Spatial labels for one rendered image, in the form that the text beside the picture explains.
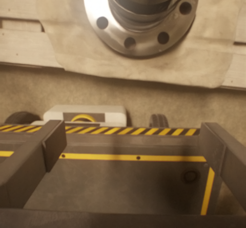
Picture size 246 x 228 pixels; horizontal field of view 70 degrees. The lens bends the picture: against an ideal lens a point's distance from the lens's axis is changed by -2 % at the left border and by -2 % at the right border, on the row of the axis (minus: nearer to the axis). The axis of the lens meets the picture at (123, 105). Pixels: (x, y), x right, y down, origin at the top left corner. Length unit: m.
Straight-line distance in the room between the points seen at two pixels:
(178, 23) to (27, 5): 0.39
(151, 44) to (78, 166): 0.33
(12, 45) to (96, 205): 0.48
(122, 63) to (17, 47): 0.30
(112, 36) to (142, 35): 0.07
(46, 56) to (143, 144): 0.36
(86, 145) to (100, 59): 0.22
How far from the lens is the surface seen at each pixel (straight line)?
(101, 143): 0.38
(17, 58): 0.59
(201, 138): 0.17
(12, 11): 0.60
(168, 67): 0.50
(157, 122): 0.57
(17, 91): 0.79
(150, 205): 0.48
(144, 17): 0.30
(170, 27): 0.46
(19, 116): 0.68
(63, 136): 0.17
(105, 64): 0.47
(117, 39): 0.45
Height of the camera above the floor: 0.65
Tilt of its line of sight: 72 degrees down
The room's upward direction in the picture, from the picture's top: 174 degrees counter-clockwise
